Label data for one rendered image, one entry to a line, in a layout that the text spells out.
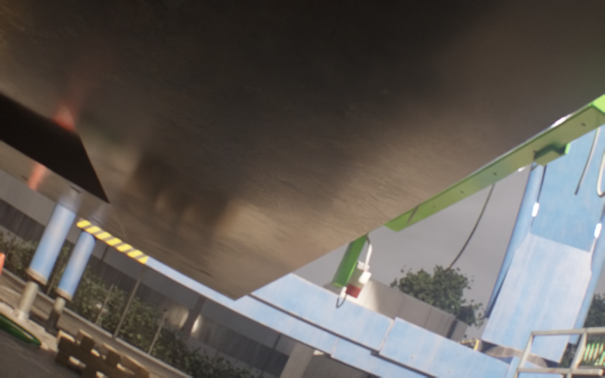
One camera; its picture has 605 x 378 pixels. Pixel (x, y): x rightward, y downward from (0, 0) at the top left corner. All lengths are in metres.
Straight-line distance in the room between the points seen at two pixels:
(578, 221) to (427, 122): 7.72
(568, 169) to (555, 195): 0.33
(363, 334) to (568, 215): 2.86
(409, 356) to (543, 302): 1.98
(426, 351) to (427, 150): 6.18
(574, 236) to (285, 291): 3.37
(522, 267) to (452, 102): 7.68
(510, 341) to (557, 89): 7.51
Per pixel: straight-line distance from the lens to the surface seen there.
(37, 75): 0.91
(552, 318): 7.85
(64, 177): 1.36
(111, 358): 5.08
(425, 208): 2.70
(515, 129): 0.34
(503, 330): 7.82
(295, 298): 6.33
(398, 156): 0.44
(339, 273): 3.29
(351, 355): 8.30
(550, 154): 1.83
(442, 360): 6.63
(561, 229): 8.10
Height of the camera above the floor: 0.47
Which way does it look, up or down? 17 degrees up
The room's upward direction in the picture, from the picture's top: 25 degrees clockwise
